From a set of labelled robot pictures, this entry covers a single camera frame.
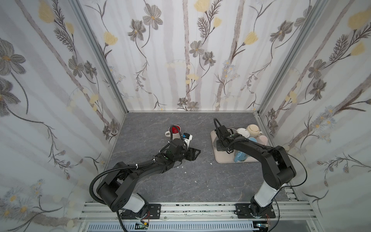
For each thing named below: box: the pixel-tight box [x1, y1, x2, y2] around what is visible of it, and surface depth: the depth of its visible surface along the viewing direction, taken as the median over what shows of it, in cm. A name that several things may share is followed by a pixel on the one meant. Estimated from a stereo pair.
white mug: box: [236, 127, 250, 139], surface depth 100 cm
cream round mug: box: [246, 124, 263, 138], surface depth 100 cm
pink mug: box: [256, 134, 269, 146], surface depth 93 cm
